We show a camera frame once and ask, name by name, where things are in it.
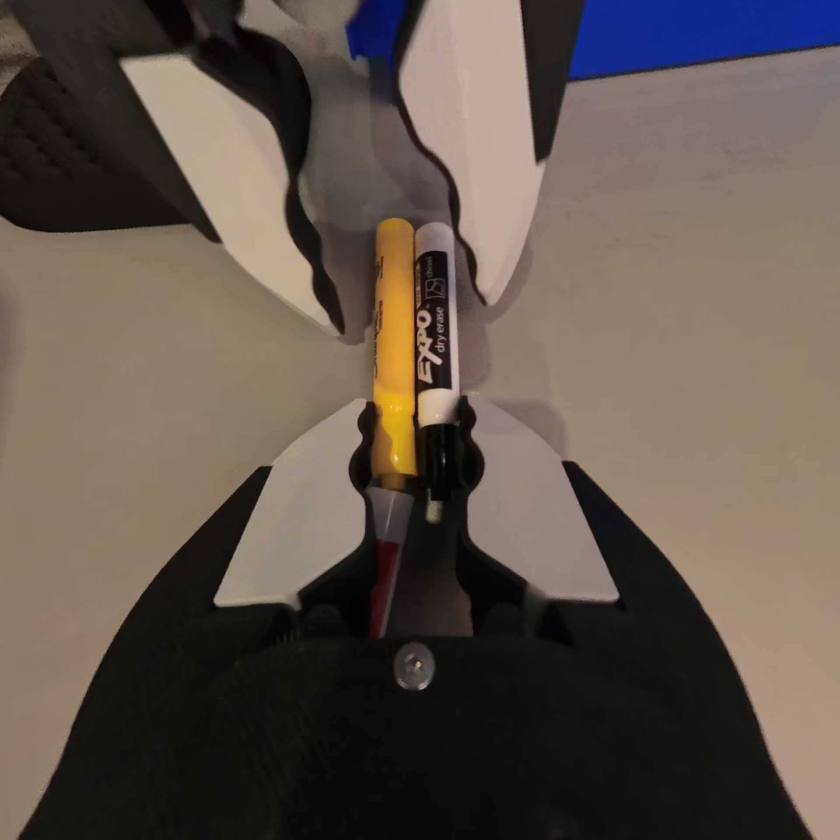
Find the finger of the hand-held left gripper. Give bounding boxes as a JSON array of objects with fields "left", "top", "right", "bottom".
[
  {"left": 120, "top": 29, "right": 347, "bottom": 340},
  {"left": 395, "top": 0, "right": 552, "bottom": 307}
]

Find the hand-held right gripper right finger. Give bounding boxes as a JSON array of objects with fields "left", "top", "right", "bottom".
[{"left": 458, "top": 397, "right": 622, "bottom": 605}]

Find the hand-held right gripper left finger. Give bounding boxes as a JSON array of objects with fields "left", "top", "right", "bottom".
[{"left": 213, "top": 395, "right": 378, "bottom": 611}]

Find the red dry-erase marker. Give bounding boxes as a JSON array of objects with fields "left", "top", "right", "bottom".
[{"left": 366, "top": 482, "right": 416, "bottom": 641}]

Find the black dry-erase marker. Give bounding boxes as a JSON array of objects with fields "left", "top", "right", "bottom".
[{"left": 413, "top": 222, "right": 462, "bottom": 524}]

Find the yellow highlighter marker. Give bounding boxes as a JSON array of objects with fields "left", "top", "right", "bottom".
[{"left": 371, "top": 218, "right": 419, "bottom": 493}]

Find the blue plastic bin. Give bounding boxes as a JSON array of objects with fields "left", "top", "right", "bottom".
[{"left": 346, "top": 0, "right": 840, "bottom": 84}]

